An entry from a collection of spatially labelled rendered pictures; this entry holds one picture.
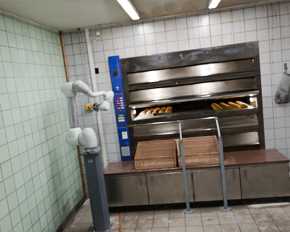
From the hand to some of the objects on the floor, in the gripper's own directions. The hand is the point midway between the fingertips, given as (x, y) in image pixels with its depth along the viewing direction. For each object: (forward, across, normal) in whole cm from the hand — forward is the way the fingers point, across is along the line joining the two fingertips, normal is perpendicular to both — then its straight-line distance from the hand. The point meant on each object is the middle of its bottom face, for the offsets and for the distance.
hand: (92, 107), depth 404 cm
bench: (-98, +146, +85) cm, 195 cm away
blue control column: (+55, +146, +105) cm, 188 cm away
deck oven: (-13, +146, +174) cm, 228 cm away
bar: (-100, +146, +58) cm, 186 cm away
